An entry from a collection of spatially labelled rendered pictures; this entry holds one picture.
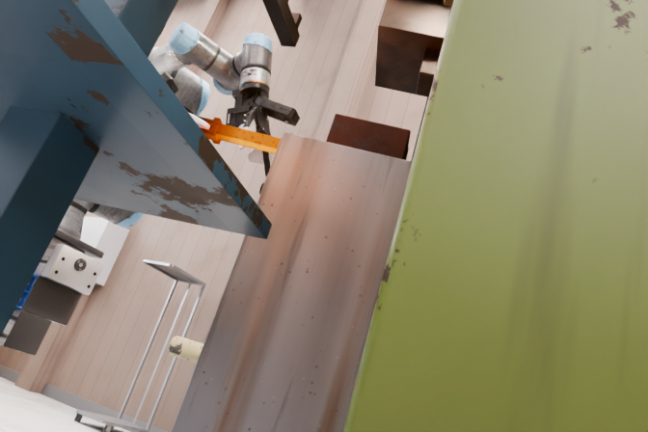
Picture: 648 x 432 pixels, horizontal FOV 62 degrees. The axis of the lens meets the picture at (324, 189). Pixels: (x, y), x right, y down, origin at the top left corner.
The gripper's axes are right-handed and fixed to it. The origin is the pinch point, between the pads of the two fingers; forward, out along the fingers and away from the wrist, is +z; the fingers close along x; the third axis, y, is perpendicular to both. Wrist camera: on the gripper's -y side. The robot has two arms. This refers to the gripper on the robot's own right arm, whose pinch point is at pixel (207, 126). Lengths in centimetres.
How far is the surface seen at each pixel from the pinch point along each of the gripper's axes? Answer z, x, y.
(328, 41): -117, -461, -395
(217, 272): -145, -477, -72
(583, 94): 55, 49, 12
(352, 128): 31.0, 19.7, 4.4
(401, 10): 30.9, 7.7, -31.7
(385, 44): 29.1, 2.5, -26.7
